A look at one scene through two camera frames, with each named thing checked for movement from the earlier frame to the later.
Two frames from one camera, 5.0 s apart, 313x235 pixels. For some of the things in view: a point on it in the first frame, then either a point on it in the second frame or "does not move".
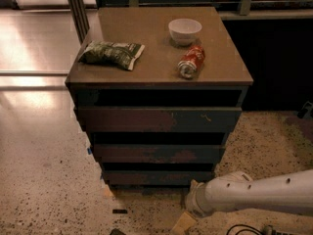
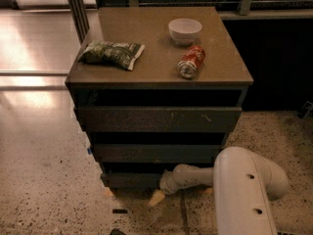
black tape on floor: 120,211 does not move
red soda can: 192,62 does not move
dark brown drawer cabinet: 158,89 does not move
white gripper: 198,197 -> 166,184
